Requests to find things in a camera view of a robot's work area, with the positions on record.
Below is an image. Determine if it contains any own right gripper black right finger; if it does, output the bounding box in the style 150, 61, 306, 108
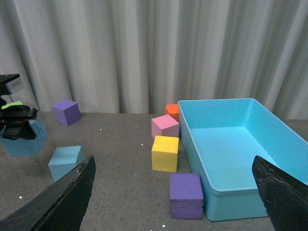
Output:
252, 155, 308, 231

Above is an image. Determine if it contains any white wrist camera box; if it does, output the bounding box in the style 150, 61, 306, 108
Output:
5, 77, 24, 95

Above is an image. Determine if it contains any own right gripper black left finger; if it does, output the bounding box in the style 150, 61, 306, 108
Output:
0, 155, 96, 231

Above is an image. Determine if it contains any pink foam cube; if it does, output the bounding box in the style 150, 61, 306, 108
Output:
151, 115, 180, 138

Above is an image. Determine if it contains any purple foam cube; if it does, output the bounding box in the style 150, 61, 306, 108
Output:
52, 100, 81, 126
169, 173, 204, 219

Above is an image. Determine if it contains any white pleated curtain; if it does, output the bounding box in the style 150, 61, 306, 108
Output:
0, 0, 308, 119

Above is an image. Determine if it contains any yellow foam cube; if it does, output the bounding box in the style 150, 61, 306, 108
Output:
151, 136, 179, 173

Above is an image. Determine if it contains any light blue cube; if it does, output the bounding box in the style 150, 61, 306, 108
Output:
48, 145, 85, 182
0, 118, 48, 157

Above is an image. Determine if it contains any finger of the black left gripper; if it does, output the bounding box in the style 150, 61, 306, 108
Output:
1, 120, 36, 140

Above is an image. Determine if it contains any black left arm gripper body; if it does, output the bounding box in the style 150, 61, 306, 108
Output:
0, 74, 38, 122

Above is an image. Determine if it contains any purple foam cube back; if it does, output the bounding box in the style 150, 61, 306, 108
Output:
52, 100, 81, 126

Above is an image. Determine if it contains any green foam cube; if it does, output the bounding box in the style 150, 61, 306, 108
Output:
1, 101, 23, 109

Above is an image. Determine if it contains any orange foam cube right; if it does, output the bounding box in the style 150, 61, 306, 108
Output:
165, 103, 179, 122

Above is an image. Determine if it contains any light blue plastic bin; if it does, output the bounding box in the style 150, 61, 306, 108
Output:
178, 98, 308, 221

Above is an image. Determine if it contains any purple foam cube front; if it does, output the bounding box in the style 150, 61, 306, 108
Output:
169, 173, 204, 219

